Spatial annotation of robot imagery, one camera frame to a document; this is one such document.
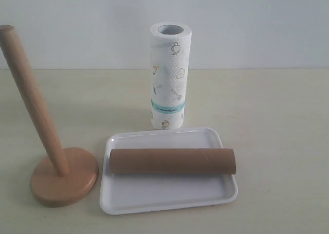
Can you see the brown cardboard tube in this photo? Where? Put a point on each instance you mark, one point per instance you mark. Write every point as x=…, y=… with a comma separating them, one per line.
x=188, y=161

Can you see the printed white paper towel roll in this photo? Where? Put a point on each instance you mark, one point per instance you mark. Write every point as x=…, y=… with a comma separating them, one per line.
x=169, y=56

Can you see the wooden paper towel holder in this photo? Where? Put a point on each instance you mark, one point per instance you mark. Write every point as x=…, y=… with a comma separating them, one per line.
x=64, y=176

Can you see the white plastic tray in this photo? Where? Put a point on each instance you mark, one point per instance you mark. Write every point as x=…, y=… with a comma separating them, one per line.
x=123, y=194

